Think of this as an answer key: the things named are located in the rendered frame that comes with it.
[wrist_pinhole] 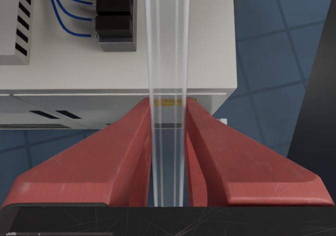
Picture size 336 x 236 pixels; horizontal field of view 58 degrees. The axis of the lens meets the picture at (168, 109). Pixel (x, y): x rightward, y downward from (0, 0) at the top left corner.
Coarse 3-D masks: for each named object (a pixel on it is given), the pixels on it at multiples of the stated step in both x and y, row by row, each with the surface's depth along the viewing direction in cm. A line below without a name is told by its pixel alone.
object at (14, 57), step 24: (0, 0) 42; (24, 0) 44; (72, 0) 44; (96, 0) 40; (120, 0) 40; (0, 24) 42; (24, 24) 44; (96, 24) 40; (120, 24) 40; (0, 48) 41; (24, 48) 44; (120, 48) 44
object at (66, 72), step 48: (48, 0) 47; (192, 0) 47; (48, 48) 46; (96, 48) 46; (144, 48) 46; (192, 48) 46; (0, 96) 48; (48, 96) 48; (96, 96) 48; (144, 96) 49; (192, 96) 49
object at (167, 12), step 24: (144, 0) 9; (168, 0) 9; (168, 24) 10; (168, 48) 10; (168, 72) 11; (168, 96) 11; (168, 120) 12; (168, 144) 12; (168, 168) 13; (168, 192) 14
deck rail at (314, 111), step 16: (320, 48) 16; (320, 64) 16; (320, 80) 16; (304, 96) 18; (320, 96) 16; (304, 112) 18; (320, 112) 16; (304, 128) 18; (320, 128) 16; (304, 144) 18; (320, 144) 16; (304, 160) 18; (320, 160) 16; (320, 176) 16
